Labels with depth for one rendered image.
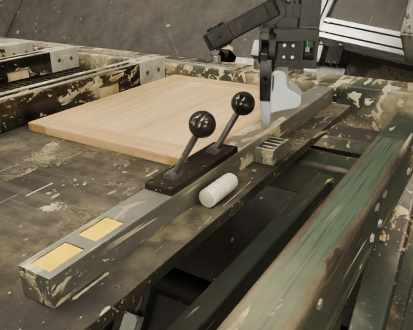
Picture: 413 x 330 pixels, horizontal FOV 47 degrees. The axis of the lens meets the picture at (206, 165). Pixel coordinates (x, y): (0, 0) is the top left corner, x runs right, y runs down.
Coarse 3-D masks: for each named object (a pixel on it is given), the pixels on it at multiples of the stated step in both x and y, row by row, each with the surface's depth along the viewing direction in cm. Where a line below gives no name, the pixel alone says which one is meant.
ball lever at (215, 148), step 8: (240, 96) 72; (248, 96) 72; (232, 104) 73; (240, 104) 72; (248, 104) 72; (240, 112) 73; (248, 112) 73; (232, 120) 75; (224, 128) 77; (224, 136) 77; (216, 144) 78; (208, 152) 79; (216, 152) 78
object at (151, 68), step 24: (96, 72) 130; (120, 72) 132; (144, 72) 141; (0, 96) 106; (24, 96) 107; (48, 96) 113; (72, 96) 119; (96, 96) 126; (0, 120) 103; (24, 120) 108
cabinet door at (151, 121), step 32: (128, 96) 124; (160, 96) 125; (192, 96) 125; (224, 96) 125; (256, 96) 125; (32, 128) 105; (64, 128) 101; (96, 128) 101; (128, 128) 101; (160, 128) 101; (160, 160) 88
